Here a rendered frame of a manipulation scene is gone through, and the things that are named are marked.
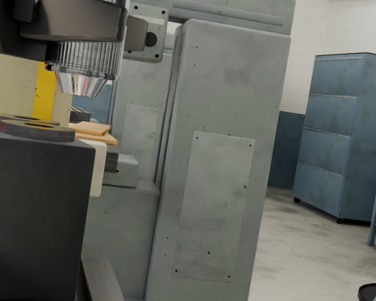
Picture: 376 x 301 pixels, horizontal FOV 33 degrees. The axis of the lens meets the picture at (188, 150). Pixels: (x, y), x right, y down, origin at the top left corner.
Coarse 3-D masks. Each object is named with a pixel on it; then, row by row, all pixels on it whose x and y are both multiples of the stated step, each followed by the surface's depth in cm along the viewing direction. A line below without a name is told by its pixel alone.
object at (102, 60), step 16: (112, 0) 38; (128, 0) 39; (48, 48) 39; (64, 48) 38; (80, 48) 38; (96, 48) 38; (112, 48) 39; (48, 64) 39; (64, 64) 38; (80, 64) 38; (96, 64) 38; (112, 64) 39; (112, 80) 39
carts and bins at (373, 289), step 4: (368, 284) 235; (372, 284) 236; (360, 288) 229; (364, 288) 231; (368, 288) 234; (372, 288) 236; (360, 292) 228; (364, 292) 232; (368, 292) 234; (372, 292) 236; (360, 296) 217; (364, 296) 232; (368, 296) 234; (372, 296) 236; (360, 300) 216; (364, 300) 214; (368, 300) 235; (372, 300) 236
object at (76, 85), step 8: (56, 72) 39; (64, 80) 39; (72, 80) 39; (80, 80) 39; (88, 80) 39; (96, 80) 39; (104, 80) 40; (64, 88) 39; (72, 88) 39; (80, 88) 39; (88, 88) 39; (96, 88) 39; (88, 96) 39; (96, 96) 40
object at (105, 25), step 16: (16, 0) 36; (32, 0) 36; (48, 0) 37; (64, 0) 37; (80, 0) 36; (96, 0) 36; (16, 16) 36; (32, 16) 36; (48, 16) 37; (64, 16) 37; (80, 16) 37; (96, 16) 36; (112, 16) 36; (32, 32) 37; (48, 32) 37; (64, 32) 37; (80, 32) 37; (96, 32) 36; (112, 32) 36
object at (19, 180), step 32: (0, 128) 76; (32, 128) 74; (64, 128) 79; (0, 160) 71; (32, 160) 72; (64, 160) 74; (0, 192) 71; (32, 192) 73; (64, 192) 74; (0, 224) 72; (32, 224) 73; (64, 224) 75; (0, 256) 72; (32, 256) 74; (64, 256) 75; (0, 288) 73; (32, 288) 74; (64, 288) 76
